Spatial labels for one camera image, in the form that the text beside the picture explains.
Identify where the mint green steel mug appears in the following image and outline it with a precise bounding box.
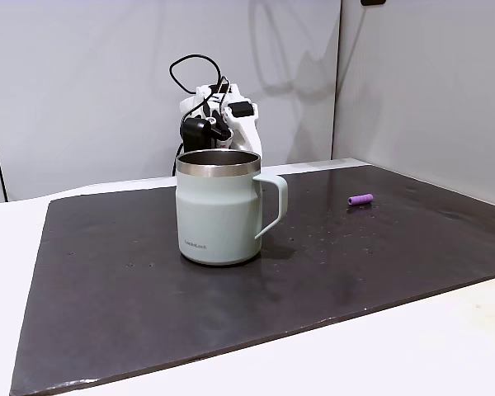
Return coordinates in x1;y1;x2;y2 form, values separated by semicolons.
174;149;290;266

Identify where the purple pen grip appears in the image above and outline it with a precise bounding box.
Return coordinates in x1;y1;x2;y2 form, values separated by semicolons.
346;192;375;206

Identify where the black table mat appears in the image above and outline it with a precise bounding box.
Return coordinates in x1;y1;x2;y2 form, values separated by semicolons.
8;164;495;396

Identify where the black camera box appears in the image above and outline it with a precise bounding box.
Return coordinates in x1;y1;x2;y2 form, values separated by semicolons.
180;116;233;152

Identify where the black camera cable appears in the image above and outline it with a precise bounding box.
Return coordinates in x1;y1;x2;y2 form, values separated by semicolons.
168;53;233;125

